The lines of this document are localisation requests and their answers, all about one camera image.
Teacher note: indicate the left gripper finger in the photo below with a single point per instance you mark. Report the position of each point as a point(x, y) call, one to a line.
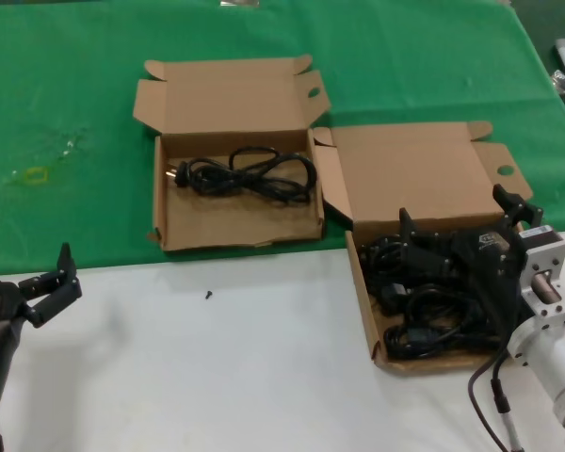
point(67, 256)
point(59, 303)

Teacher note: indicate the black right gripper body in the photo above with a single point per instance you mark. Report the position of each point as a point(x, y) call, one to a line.
point(487, 254)

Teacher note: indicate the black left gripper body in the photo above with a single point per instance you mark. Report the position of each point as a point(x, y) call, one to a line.
point(0, 301)

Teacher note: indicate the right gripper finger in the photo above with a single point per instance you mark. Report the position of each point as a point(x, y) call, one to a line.
point(522, 212)
point(428, 254)

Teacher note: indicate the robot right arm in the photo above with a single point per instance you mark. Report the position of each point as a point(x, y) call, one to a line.
point(560, 348)

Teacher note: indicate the open brown cardboard box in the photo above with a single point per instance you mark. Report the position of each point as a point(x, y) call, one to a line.
point(405, 174)

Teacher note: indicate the clear bag of metal parts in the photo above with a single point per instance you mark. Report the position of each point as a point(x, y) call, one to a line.
point(559, 81)

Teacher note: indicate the cardboard box with torn rim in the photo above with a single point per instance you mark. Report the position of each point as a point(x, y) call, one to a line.
point(240, 226)

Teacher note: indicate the clear plastic scrap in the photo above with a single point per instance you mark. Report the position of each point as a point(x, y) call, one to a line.
point(68, 151)

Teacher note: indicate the small black screw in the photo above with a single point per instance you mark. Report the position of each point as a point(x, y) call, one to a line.
point(208, 295)

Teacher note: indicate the green table cloth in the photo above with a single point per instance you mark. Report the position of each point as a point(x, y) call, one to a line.
point(405, 56)

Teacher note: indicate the silver metal object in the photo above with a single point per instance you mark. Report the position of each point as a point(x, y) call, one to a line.
point(237, 3)

